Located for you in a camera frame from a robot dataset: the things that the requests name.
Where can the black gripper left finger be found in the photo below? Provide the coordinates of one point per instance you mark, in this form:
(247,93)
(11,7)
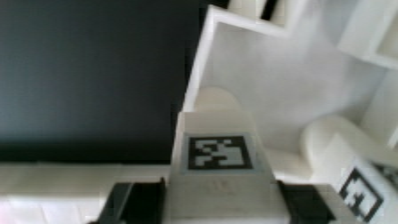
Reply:
(134,206)

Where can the white chair leg block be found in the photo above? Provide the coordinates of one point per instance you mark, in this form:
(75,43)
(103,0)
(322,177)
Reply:
(354,165)
(222,190)

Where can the white chair seat plate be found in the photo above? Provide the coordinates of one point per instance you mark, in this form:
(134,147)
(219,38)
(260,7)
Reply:
(279,85)

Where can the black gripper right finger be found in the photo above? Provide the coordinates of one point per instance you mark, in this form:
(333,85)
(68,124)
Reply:
(310,211)

